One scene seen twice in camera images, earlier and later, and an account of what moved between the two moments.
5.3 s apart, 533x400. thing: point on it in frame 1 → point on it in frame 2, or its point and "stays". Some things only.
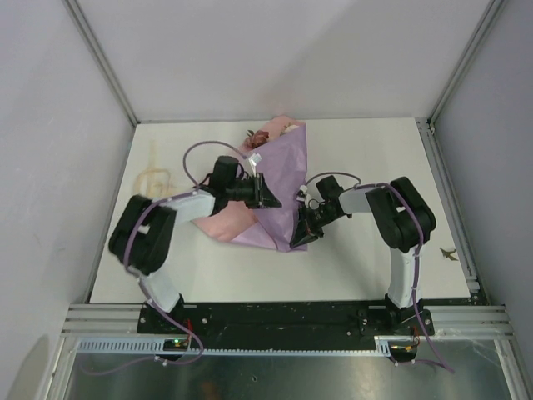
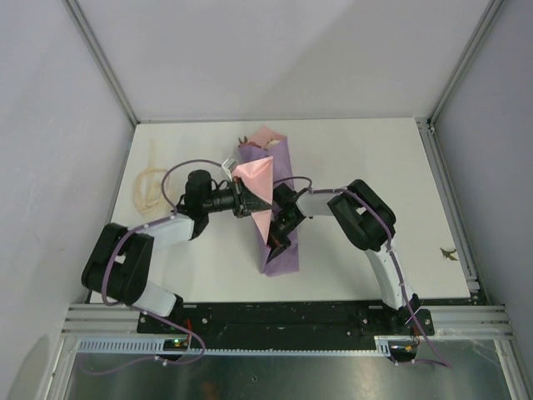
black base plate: x=283 y=322 stays
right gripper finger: x=305 y=240 → x=275 y=251
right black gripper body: x=316 y=219 → x=280 y=231
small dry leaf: x=446 y=254 stays
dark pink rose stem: x=256 y=139 → x=246 y=143
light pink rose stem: x=288 y=128 → x=271 y=142
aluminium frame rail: x=102 y=320 stays
